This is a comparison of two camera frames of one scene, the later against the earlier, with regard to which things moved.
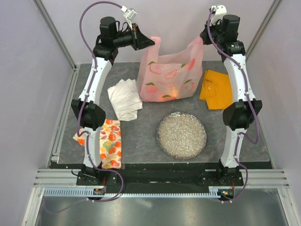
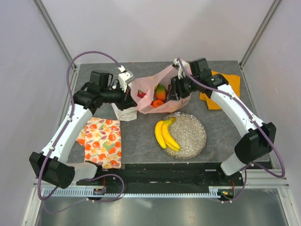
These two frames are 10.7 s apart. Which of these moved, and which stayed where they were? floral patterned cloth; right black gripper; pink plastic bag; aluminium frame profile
Moved: right black gripper; pink plastic bag
Stayed: floral patterned cloth; aluminium frame profile
